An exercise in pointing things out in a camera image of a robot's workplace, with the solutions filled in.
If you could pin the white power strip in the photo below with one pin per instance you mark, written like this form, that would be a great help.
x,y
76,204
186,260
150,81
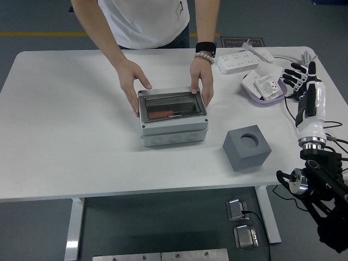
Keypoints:
x,y
236,62

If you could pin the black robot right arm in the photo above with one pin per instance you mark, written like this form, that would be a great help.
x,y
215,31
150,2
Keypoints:
x,y
326,190

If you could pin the person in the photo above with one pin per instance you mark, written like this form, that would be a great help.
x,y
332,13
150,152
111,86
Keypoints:
x,y
144,21

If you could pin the square white socket panel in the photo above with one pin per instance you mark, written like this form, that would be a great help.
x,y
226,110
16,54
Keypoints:
x,y
267,69

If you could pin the white power plug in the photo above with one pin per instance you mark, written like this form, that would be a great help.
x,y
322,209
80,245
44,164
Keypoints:
x,y
246,45

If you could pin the metal floor socket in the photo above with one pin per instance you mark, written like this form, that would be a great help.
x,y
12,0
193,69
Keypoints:
x,y
244,236
235,209

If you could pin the metal floor plate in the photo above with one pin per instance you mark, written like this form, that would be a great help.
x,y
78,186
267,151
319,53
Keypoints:
x,y
194,255
126,257

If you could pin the black wrist watch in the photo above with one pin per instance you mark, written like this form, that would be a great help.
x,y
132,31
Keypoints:
x,y
205,47

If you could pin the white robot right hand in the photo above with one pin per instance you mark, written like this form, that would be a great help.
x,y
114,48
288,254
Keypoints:
x,y
316,108

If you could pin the black floor square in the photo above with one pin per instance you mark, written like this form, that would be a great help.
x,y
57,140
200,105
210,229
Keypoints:
x,y
70,9

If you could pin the white adapter block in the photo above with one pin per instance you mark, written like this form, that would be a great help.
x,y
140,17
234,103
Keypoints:
x,y
265,55

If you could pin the dark floor sign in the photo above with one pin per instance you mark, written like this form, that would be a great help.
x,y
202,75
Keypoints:
x,y
236,42

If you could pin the packaged white socket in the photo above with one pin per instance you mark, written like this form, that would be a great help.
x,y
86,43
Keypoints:
x,y
267,87

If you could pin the grey cube battery holder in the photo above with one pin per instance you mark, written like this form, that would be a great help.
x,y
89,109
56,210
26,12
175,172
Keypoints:
x,y
239,155

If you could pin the orange cylindrical battery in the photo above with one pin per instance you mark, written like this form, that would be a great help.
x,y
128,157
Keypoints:
x,y
159,114

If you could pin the person's left hand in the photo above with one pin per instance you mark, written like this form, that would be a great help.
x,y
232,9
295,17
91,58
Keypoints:
x,y
202,73

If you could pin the grey plastic junction box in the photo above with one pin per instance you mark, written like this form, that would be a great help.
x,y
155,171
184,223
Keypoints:
x,y
174,130

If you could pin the person's right hand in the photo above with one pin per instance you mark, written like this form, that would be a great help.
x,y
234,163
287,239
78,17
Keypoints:
x,y
130,73

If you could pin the black power adapter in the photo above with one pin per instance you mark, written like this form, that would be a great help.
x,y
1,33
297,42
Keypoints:
x,y
296,95

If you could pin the person's right forearm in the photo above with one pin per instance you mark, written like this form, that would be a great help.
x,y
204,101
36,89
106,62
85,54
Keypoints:
x,y
100,30

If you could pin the person's left forearm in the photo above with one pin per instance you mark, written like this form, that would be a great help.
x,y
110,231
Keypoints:
x,y
206,19

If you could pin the purple plastic tray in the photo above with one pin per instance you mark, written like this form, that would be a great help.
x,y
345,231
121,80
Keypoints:
x,y
261,101

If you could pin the white table leg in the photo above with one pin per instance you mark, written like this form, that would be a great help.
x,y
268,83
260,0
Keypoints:
x,y
269,217
73,231

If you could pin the transparent hinged box lid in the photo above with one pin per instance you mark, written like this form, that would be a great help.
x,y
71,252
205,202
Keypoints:
x,y
174,102

